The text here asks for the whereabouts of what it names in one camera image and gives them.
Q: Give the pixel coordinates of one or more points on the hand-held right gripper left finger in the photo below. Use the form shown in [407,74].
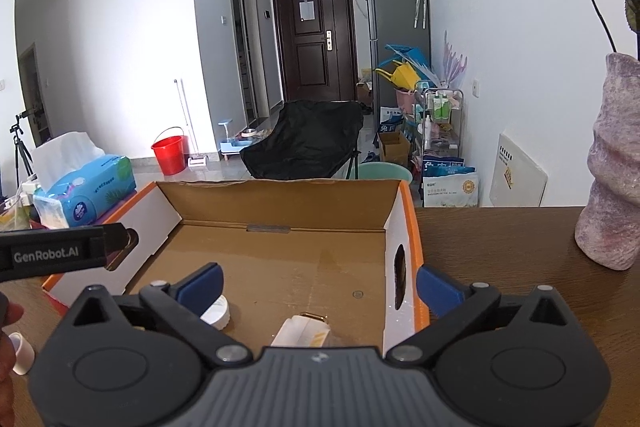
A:
[202,289]

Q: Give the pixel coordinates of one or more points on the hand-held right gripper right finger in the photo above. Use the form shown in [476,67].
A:
[437,292]

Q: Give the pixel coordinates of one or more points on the orange white cardboard box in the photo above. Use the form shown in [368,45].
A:
[300,257]

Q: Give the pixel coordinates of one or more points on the cream bottle with gold cap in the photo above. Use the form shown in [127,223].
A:
[300,332]

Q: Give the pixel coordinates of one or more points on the person's left hand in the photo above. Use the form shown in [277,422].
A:
[6,357]

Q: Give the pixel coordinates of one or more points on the blue tissue pack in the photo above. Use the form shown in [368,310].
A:
[90,192]

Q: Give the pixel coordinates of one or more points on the white printed bag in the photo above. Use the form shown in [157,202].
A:
[450,189]

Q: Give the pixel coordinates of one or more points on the small white cup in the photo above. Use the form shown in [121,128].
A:
[22,357]

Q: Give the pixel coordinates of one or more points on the white mop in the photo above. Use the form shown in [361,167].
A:
[197,161]

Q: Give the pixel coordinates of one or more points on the green plastic basin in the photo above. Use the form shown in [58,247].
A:
[385,171]

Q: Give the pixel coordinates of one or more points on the red plastic bucket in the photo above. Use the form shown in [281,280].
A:
[169,152]

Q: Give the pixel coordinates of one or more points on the white flat panel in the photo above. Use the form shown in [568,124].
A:
[517,172]

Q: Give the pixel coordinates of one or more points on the blue pet feeder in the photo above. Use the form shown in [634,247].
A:
[232,148]

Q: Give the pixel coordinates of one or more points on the small brown cardboard box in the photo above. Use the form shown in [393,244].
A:
[394,149]

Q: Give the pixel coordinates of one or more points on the metal trolley rack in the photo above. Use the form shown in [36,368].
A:
[440,127]

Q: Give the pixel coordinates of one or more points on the blue and white bag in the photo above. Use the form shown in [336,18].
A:
[392,119]

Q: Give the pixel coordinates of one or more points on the black folding chair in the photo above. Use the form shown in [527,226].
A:
[305,142]

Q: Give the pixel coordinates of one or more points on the pink plastic bucket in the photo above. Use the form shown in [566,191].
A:
[406,101]

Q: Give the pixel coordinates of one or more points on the pink textured vase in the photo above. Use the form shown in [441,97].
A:
[612,167]

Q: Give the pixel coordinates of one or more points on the yellow plastic item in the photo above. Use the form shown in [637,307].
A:
[402,77]

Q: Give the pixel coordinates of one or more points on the blue folded plastic item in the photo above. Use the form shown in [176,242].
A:
[410,54]

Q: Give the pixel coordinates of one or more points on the dark brown entrance door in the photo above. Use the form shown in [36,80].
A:
[312,57]

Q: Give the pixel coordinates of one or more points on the grey refrigerator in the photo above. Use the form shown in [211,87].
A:
[395,17]

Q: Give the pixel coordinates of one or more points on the black camera tripod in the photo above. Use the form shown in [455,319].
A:
[19,152]

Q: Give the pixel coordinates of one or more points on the white wall socket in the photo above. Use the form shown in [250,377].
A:
[475,88]

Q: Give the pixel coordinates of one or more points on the purple feather wall decoration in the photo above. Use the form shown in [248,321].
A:
[452,62]

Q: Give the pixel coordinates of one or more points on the interior door frame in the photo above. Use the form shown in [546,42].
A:
[245,47]

